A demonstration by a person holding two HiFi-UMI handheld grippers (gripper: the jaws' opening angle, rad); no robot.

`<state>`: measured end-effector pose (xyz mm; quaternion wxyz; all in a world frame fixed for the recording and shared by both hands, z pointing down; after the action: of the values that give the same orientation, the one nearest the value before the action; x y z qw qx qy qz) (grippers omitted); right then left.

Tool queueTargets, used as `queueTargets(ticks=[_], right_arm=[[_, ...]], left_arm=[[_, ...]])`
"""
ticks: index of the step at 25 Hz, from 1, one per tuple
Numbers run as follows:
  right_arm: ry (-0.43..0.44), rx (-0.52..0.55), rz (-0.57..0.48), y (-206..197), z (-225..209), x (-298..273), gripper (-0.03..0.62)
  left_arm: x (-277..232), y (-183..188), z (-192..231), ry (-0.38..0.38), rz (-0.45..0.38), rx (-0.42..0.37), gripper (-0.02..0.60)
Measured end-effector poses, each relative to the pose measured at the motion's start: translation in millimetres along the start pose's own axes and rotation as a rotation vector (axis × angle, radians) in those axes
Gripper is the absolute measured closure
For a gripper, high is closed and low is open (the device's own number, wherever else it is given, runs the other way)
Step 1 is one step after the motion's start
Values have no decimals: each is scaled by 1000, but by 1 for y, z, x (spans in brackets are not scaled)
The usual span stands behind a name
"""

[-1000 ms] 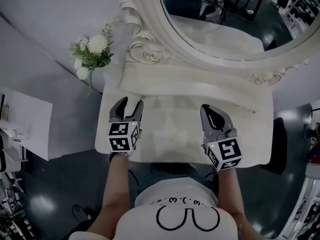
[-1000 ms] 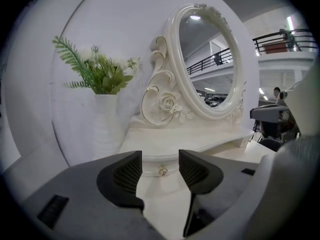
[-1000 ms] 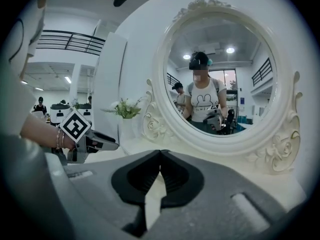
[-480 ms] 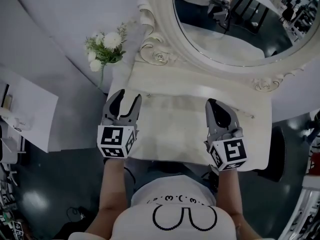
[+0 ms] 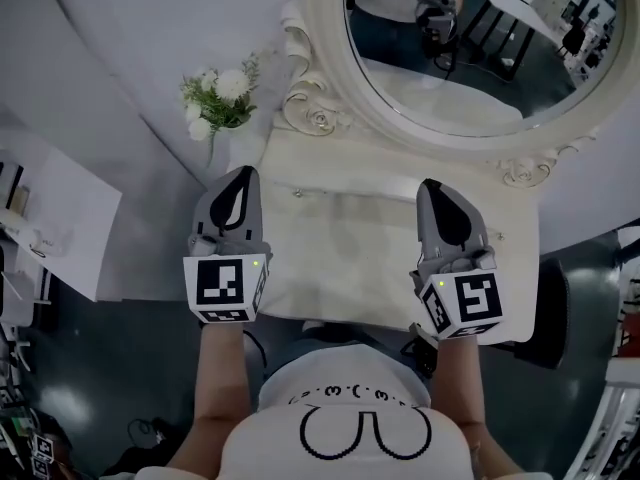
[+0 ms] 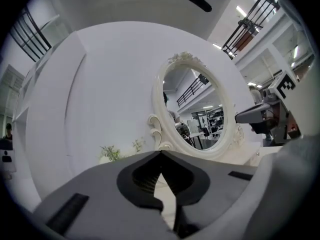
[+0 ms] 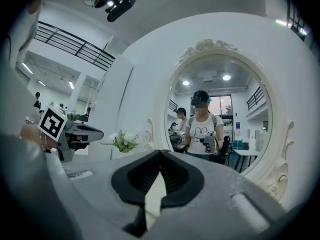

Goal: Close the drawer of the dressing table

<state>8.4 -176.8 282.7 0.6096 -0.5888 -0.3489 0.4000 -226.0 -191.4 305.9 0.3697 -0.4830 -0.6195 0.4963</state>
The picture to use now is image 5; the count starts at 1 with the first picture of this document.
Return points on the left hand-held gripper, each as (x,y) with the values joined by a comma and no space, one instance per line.
(220,283)

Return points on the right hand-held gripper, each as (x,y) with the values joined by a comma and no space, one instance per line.
(475,300)

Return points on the blue jeans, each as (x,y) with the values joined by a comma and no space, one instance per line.
(325,333)

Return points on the person's left forearm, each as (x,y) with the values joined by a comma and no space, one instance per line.
(220,378)

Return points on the white flower bouquet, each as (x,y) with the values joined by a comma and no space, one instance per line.
(232,85)

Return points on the white printed T-shirt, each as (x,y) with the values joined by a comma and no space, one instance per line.
(350,443)

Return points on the white ornate oval mirror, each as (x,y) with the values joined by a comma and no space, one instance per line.
(325,58)

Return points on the white vanity table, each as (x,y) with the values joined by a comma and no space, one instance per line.
(350,268)

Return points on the white side cabinet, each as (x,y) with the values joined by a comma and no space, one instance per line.
(70,208)

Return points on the person's right forearm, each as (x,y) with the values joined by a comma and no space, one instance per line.
(457,383)

